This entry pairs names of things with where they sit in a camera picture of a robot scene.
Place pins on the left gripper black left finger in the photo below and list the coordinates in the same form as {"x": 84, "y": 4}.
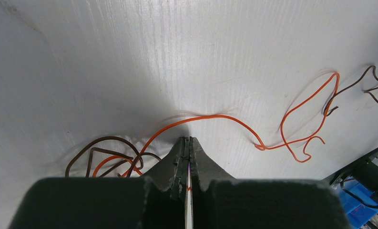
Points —
{"x": 156, "y": 200}

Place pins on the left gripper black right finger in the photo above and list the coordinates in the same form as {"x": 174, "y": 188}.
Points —
{"x": 221, "y": 201}

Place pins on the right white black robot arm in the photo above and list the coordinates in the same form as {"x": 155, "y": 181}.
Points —
{"x": 359, "y": 189}

